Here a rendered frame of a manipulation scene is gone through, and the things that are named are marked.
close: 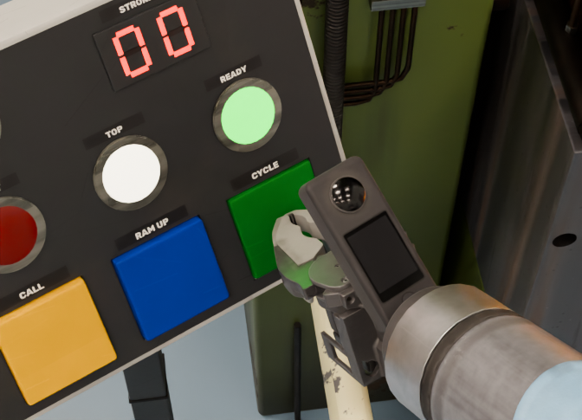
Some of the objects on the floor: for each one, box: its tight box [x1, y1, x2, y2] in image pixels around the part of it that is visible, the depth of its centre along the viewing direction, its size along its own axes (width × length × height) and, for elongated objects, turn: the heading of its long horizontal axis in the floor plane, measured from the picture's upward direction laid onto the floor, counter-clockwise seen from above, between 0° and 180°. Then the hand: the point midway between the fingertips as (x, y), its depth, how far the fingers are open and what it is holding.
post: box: [123, 350, 174, 420], centre depth 141 cm, size 4×4×108 cm
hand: (287, 216), depth 98 cm, fingers closed
